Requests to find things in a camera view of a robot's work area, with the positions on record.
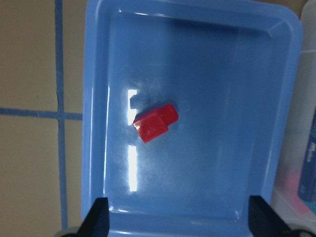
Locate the red block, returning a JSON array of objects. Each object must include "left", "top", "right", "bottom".
[{"left": 133, "top": 104, "right": 179, "bottom": 143}]

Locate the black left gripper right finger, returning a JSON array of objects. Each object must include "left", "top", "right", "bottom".
[{"left": 248, "top": 196, "right": 292, "bottom": 237}]

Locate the clear plastic storage box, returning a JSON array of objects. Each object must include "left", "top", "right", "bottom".
[{"left": 271, "top": 0, "right": 316, "bottom": 232}]

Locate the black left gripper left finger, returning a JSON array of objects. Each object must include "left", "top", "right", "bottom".
[{"left": 77, "top": 197, "right": 110, "bottom": 237}]

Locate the blue plastic tray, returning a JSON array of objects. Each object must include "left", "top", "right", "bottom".
[{"left": 81, "top": 0, "right": 302, "bottom": 237}]

